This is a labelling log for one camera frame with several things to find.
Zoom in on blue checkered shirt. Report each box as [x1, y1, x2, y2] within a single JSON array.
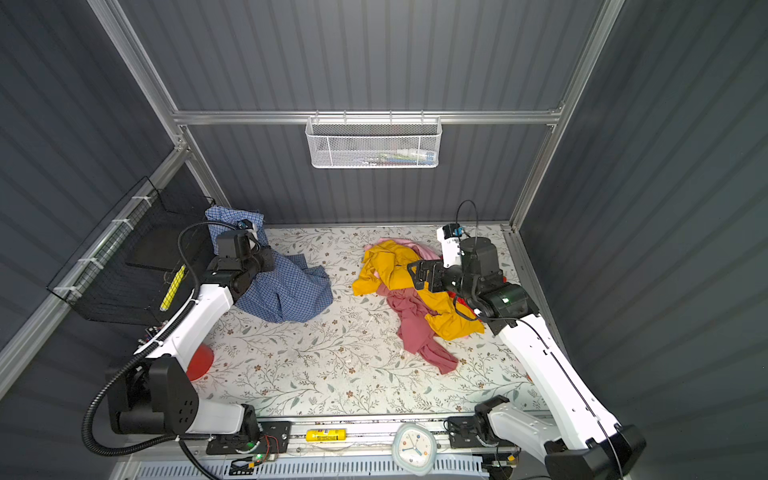
[[205, 206, 333, 323]]

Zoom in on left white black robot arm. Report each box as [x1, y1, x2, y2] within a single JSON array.
[[103, 220, 275, 441]]

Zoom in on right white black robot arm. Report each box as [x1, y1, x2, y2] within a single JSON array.
[[407, 223, 646, 479]]

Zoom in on yellow cloth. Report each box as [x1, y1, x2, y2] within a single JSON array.
[[352, 240, 485, 341]]

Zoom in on dusty pink cloth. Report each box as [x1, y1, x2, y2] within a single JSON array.
[[377, 284, 458, 375]]

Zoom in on red pencil cup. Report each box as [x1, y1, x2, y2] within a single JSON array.
[[186, 344, 215, 381]]

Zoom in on floral table mat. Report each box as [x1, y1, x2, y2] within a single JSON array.
[[194, 225, 546, 417]]

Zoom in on white analog clock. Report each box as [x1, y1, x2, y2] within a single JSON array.
[[392, 423, 437, 476]]

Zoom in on yellow spirit level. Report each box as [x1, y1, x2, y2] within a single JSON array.
[[305, 429, 347, 442]]

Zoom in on white ventilation grille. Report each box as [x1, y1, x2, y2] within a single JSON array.
[[133, 454, 490, 479]]

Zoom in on black wire basket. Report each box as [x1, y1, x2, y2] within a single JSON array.
[[47, 171, 216, 327]]

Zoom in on white wire mesh basket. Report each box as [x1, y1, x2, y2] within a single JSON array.
[[305, 117, 443, 169]]

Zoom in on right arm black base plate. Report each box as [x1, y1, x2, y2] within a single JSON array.
[[443, 416, 518, 449]]

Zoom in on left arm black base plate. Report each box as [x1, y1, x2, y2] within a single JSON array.
[[206, 421, 292, 456]]

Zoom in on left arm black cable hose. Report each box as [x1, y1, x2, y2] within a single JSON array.
[[81, 220, 241, 457]]

